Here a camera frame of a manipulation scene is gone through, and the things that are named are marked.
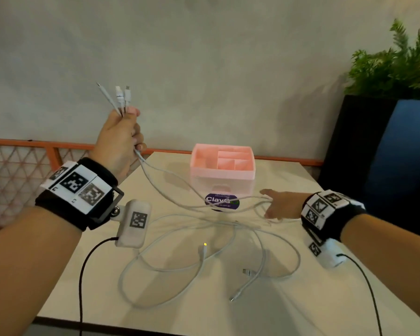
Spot white cable with thick plug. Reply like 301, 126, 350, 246
115, 85, 277, 308

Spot person's left forearm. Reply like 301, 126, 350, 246
0, 206, 83, 336

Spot black planter box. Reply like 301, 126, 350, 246
317, 95, 399, 207

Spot white cable with thin plug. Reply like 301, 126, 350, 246
96, 83, 301, 280

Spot black camera cable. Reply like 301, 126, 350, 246
336, 253, 384, 336
78, 236, 119, 336

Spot orange mesh railing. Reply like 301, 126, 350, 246
0, 137, 324, 228

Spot person's right forearm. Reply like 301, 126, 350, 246
339, 213, 420, 324

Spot black wristband with marker tags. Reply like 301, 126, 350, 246
300, 190, 366, 242
35, 157, 125, 231

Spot pink desk organizer box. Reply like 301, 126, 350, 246
190, 143, 256, 212

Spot person's right hand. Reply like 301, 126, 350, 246
260, 189, 307, 221

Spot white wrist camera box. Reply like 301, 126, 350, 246
308, 238, 345, 269
115, 199, 152, 248

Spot person's left hand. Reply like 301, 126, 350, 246
88, 107, 148, 184

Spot green fern plant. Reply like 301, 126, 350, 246
344, 19, 420, 100

